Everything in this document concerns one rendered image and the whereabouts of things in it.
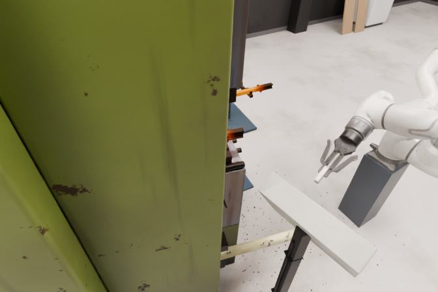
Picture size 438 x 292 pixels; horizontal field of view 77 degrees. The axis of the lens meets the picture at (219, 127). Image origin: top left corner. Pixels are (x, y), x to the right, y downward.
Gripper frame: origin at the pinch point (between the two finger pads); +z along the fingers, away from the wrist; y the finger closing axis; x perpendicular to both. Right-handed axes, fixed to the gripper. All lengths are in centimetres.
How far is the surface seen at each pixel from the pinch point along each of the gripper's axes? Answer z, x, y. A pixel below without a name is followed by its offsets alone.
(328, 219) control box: 15.1, 22.6, -14.1
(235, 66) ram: -4, 41, 32
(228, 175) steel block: 22.7, -7.2, 33.2
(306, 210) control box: 17.0, 22.6, -8.3
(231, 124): -7, -51, 80
